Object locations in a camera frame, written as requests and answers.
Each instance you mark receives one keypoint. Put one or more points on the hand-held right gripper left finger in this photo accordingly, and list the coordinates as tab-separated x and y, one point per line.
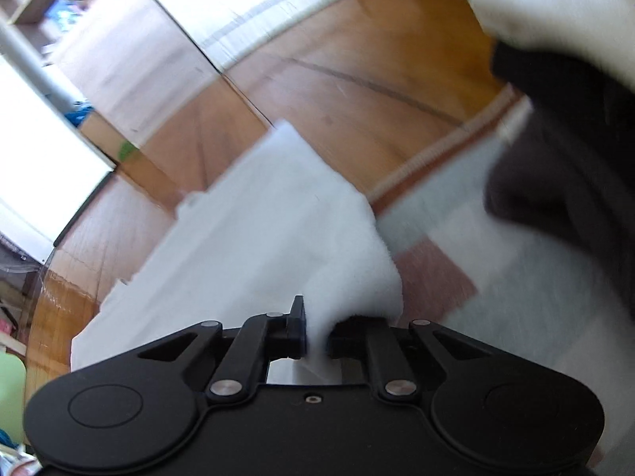
297	329

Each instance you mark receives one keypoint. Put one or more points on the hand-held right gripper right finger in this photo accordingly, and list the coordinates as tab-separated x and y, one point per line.
357	338

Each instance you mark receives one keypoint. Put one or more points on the white sweatshirt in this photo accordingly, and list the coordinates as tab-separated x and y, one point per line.
268	238

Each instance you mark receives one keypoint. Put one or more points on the grey and red mat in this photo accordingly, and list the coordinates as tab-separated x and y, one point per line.
521	287

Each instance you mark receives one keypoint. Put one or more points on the cardboard box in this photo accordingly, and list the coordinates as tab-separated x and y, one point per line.
106	136

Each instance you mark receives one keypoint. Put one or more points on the person's dark pants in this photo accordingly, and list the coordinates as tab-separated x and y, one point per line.
570	158

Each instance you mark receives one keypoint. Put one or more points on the cluttered shelf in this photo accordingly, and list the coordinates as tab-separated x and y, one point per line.
10	292

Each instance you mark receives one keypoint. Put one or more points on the light green object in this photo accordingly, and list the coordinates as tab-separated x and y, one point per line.
11	396

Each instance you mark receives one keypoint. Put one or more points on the bright white door panel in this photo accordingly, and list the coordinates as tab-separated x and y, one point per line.
44	168

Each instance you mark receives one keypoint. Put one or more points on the grey pole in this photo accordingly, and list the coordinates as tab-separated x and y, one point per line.
34	62

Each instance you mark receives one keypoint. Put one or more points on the person's white top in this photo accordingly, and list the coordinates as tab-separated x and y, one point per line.
540	5

